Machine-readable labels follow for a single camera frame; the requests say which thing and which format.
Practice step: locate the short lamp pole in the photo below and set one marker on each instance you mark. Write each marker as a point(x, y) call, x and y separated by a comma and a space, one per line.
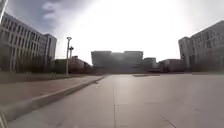
point(71, 52)

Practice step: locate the grey building with window grid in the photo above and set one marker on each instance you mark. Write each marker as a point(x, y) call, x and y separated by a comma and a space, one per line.
point(205, 46)

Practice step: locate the low dark building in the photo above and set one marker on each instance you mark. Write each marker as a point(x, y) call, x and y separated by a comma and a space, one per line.
point(171, 65)

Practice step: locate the grey concrete kerb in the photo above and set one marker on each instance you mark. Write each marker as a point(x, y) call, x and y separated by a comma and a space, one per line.
point(40, 100)

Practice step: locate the wide grey block building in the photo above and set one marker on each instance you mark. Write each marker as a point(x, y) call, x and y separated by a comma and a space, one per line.
point(116, 60)

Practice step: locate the tall lamp pole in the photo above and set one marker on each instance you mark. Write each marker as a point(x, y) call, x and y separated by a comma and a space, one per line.
point(67, 56)

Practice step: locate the low reddish building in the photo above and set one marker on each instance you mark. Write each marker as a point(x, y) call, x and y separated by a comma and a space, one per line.
point(75, 64)

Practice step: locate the reddish raised paved strip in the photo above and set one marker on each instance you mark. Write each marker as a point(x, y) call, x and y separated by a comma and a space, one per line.
point(30, 88)

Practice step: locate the grey concrete paved plaza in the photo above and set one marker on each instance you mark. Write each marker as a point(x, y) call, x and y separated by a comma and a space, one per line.
point(140, 103)

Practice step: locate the large grey multi-storey building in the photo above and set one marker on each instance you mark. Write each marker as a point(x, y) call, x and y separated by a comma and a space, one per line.
point(23, 46)

